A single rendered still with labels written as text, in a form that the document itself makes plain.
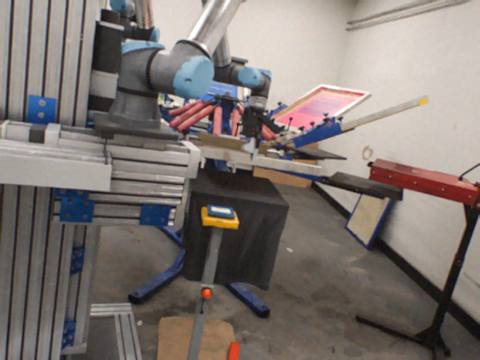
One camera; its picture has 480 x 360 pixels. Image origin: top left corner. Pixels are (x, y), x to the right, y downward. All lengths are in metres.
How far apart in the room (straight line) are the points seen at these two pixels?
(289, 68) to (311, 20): 0.75
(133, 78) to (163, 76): 0.10
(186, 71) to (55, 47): 0.44
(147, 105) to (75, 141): 0.22
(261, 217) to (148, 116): 0.83
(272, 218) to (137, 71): 0.96
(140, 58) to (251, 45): 5.27
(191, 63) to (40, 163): 0.45
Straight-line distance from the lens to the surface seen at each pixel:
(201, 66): 1.11
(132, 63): 1.19
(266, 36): 6.45
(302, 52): 6.56
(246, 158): 1.65
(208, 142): 2.23
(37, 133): 1.22
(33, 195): 1.44
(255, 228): 1.84
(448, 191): 2.61
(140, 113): 1.19
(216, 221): 1.45
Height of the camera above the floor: 1.44
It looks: 14 degrees down
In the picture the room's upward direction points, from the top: 11 degrees clockwise
